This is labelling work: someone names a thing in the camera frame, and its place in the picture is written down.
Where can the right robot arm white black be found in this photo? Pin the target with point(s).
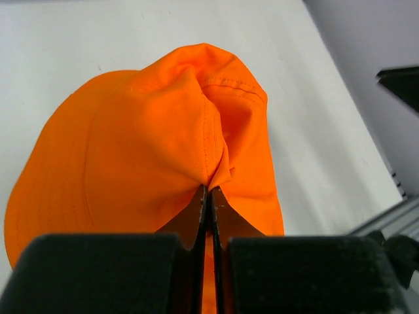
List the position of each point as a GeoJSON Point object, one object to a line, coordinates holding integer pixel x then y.
{"type": "Point", "coordinates": [402, 82]}

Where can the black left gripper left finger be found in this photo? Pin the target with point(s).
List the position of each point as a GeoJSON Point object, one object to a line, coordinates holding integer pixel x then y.
{"type": "Point", "coordinates": [161, 272]}

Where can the slotted grey cable duct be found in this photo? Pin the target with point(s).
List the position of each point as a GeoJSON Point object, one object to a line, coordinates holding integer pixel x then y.
{"type": "Point", "coordinates": [398, 185]}

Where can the aluminium mounting rail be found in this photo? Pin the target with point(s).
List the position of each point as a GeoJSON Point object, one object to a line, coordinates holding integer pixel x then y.
{"type": "Point", "coordinates": [401, 219]}

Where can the orange bucket hat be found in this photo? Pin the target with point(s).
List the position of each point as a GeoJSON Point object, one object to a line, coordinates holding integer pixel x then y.
{"type": "Point", "coordinates": [127, 151]}

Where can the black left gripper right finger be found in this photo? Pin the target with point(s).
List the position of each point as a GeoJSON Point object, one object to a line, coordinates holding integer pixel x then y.
{"type": "Point", "coordinates": [255, 273]}

